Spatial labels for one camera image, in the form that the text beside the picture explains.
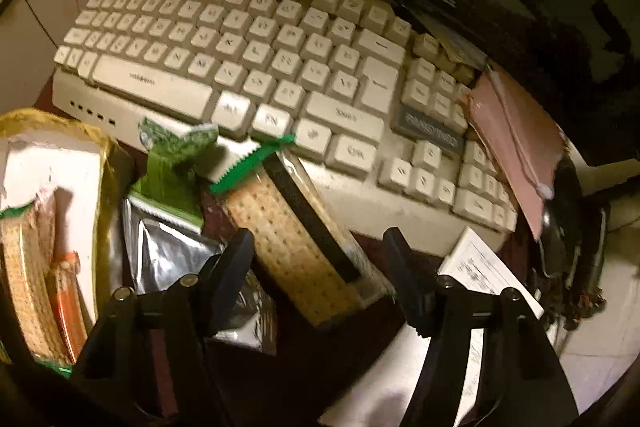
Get white computer keyboard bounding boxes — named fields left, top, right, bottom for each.
left=50, top=0, right=521, bottom=253

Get white printed paper pad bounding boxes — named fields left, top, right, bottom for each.
left=320, top=227, right=546, bottom=427

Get white cardboard box yellow tape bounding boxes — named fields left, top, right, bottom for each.
left=0, top=107, right=136, bottom=365

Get black computer mouse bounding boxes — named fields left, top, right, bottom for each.
left=537, top=157, right=583, bottom=280

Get silver foil packet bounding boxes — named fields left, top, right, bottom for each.
left=121, top=197, right=278, bottom=353

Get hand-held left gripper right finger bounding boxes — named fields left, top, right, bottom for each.
left=382, top=228, right=581, bottom=427

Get orange label cracker packet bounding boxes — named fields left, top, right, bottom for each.
left=46, top=252, right=90, bottom=363

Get crumpled green packet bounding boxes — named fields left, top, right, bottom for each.
left=125, top=117, right=221, bottom=228

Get cracker packet green ends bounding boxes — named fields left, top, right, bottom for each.
left=0, top=202, right=73, bottom=365
left=209, top=133, right=398, bottom=329

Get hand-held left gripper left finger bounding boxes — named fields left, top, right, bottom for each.
left=70, top=228, right=256, bottom=427

